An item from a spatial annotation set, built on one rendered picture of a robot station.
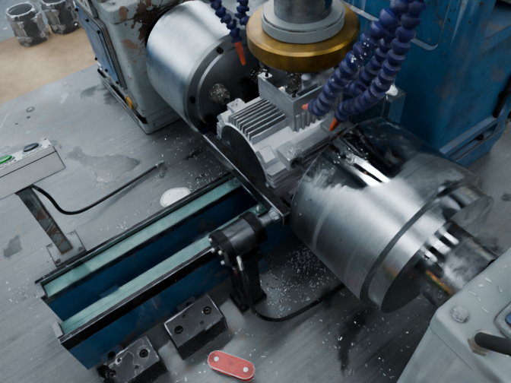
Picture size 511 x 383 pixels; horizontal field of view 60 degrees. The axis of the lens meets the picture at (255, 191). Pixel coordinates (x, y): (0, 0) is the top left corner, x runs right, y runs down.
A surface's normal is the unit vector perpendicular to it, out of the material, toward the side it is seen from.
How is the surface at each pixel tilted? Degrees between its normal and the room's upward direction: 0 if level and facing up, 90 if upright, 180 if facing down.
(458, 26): 90
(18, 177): 66
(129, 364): 0
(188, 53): 36
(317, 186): 51
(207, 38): 17
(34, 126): 0
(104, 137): 0
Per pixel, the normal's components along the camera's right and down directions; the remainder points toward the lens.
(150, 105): 0.58, 0.60
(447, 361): -0.81, 0.47
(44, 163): 0.51, 0.29
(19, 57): -0.07, -0.64
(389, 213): -0.48, -0.29
